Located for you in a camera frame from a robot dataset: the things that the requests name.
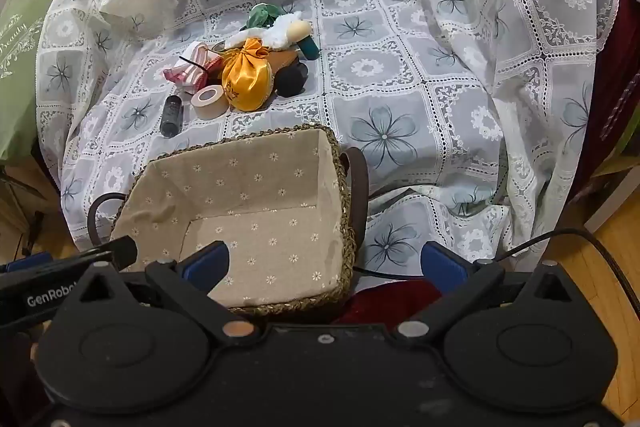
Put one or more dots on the green printed bag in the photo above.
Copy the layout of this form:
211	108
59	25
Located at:
20	82

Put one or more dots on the white fluffy plush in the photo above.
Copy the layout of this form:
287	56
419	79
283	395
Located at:
277	34

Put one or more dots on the white lace floral cloth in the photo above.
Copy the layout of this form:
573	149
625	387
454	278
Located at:
400	57

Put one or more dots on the beige tape roll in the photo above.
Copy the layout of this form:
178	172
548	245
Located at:
221	103

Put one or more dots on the white furniture panel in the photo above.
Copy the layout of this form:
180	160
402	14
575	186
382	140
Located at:
612	202

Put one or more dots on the green velvet scrunchie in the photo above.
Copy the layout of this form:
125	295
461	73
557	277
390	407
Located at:
262	14

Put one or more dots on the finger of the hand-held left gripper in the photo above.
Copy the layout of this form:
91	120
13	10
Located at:
27	263

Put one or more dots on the orange satin pouch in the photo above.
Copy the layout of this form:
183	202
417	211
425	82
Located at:
245	82

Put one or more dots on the woven basket with fabric lining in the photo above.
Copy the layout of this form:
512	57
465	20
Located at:
250	187

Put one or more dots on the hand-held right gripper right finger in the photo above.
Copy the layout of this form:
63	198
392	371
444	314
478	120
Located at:
442	264

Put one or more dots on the dark red cloth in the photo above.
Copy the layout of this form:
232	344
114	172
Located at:
390	302
612	82

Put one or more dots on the pink striped ribbon bow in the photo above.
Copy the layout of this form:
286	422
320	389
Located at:
192	69

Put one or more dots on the small black bottle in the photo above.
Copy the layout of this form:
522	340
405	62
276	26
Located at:
171	117

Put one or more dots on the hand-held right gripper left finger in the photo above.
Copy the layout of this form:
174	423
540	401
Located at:
206	264

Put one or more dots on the brown leather case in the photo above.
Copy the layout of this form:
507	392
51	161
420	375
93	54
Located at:
282	57

